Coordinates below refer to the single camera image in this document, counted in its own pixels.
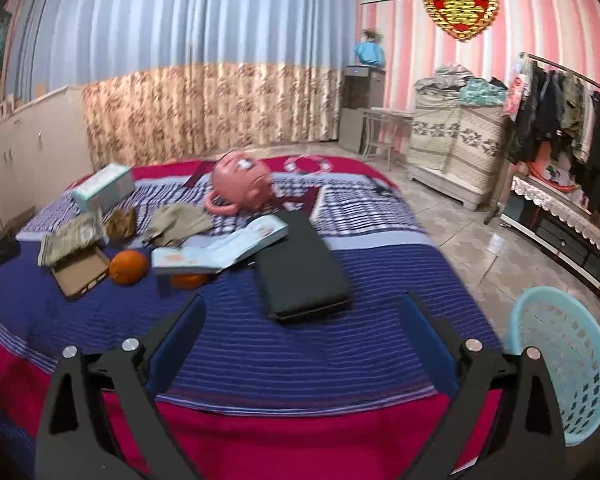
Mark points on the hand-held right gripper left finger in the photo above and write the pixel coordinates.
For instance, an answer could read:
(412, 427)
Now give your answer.
(175, 350)

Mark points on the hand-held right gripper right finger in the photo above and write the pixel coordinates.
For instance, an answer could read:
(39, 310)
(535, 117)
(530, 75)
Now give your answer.
(430, 350)

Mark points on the orange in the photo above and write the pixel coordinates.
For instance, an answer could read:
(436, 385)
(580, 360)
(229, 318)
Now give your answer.
(128, 267)
(190, 281)

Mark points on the patterned paper packet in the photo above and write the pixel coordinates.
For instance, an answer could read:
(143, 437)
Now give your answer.
(70, 237)

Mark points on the small cardboard tray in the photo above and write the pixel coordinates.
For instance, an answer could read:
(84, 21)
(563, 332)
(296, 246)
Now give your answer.
(77, 272)

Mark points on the white book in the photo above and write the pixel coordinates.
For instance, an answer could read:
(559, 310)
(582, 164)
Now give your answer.
(220, 255)

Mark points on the brown wrapper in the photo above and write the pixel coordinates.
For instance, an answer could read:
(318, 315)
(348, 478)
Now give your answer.
(121, 225)

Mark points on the light blue plastic basket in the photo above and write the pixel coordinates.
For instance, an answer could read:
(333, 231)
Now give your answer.
(570, 360)

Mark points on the white cabinet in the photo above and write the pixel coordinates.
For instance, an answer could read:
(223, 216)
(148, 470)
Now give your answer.
(35, 160)

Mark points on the green tissue box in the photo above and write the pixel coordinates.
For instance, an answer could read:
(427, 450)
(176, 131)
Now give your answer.
(105, 187)

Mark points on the black tablet case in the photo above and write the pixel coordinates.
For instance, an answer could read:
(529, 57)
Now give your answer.
(300, 270)

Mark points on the metal clothes rack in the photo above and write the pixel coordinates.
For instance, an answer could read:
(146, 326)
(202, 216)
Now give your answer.
(495, 205)

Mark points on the black glass cabinet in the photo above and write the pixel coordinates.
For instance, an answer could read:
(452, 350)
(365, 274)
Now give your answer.
(560, 245)

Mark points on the white lace cloth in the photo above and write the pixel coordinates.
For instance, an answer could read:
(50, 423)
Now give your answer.
(555, 205)

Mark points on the red curved ornament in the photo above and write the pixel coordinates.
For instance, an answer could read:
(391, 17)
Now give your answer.
(542, 172)

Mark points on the patterned cloth covered cabinet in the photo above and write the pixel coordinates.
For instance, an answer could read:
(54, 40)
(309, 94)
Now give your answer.
(455, 140)

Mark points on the small stool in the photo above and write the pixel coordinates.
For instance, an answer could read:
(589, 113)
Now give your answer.
(387, 112)

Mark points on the grey water dispenser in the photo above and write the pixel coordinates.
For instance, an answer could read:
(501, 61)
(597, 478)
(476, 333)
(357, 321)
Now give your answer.
(362, 110)

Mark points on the row of hanging clothes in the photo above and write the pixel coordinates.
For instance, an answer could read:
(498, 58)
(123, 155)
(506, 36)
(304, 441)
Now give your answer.
(595, 150)

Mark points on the teal plaid cloth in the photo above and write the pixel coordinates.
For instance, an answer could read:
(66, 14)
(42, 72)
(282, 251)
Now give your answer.
(482, 92)

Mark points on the pink hanging bag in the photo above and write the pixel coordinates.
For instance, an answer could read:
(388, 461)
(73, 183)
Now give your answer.
(515, 95)

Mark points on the grey clothes pile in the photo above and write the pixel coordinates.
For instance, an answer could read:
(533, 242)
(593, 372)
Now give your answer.
(442, 80)

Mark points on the blue floral curtain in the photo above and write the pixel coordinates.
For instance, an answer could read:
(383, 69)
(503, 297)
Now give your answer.
(180, 60)

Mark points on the blue covered water bottle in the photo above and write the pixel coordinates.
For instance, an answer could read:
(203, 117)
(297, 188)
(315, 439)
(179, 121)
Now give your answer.
(370, 53)

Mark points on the small potted plant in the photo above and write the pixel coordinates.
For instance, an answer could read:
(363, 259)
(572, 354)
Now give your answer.
(371, 35)

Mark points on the red heart wall decoration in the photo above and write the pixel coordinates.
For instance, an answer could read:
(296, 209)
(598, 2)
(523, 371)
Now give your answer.
(460, 7)

